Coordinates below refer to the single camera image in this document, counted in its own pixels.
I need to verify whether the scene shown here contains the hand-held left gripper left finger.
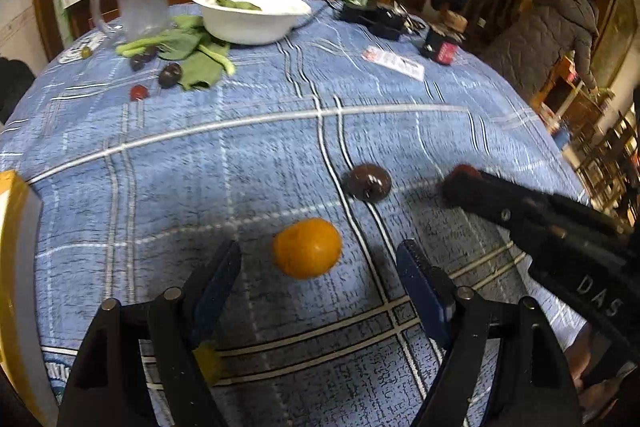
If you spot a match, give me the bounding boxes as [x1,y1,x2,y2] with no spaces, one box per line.
[56,239,243,427]

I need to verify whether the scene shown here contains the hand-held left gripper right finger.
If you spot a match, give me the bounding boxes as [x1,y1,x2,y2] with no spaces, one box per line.
[396,239,583,427]

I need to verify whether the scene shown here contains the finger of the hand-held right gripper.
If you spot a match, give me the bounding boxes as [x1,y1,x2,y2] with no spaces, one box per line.
[477,172,631,238]
[444,178,567,259]

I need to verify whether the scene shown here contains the large orange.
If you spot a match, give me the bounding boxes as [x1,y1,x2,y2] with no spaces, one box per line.
[273,217,343,280]

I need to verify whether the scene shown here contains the yellow fruit piece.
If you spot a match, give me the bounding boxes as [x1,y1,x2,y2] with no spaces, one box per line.
[194,341,223,387]

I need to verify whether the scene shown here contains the blue checked tablecloth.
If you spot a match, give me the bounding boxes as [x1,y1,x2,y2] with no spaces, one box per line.
[0,0,593,427]

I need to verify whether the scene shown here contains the red and white leaflet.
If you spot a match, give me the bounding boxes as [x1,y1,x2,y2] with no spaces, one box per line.
[362,46,426,82]

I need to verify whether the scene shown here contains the small tan box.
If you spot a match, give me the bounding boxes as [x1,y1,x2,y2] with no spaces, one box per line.
[442,11,469,34]

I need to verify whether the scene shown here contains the yellow cardboard box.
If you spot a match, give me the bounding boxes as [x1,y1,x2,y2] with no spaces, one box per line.
[0,171,58,427]

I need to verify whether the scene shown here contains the large dark cherry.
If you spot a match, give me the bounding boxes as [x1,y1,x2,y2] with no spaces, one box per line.
[158,63,183,90]

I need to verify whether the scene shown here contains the green vegetable leaves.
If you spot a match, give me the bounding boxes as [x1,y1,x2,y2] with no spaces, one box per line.
[116,14,236,92]

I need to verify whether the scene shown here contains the white bowl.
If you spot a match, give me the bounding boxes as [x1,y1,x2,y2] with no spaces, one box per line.
[190,0,312,45]

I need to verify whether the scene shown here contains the black chair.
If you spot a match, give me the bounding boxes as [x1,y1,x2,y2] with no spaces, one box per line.
[0,57,37,125]

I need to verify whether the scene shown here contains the green leaf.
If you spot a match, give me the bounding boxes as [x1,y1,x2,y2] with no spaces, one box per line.
[214,0,263,12]

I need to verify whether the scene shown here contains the black cable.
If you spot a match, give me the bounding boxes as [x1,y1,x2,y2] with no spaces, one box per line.
[287,0,351,38]

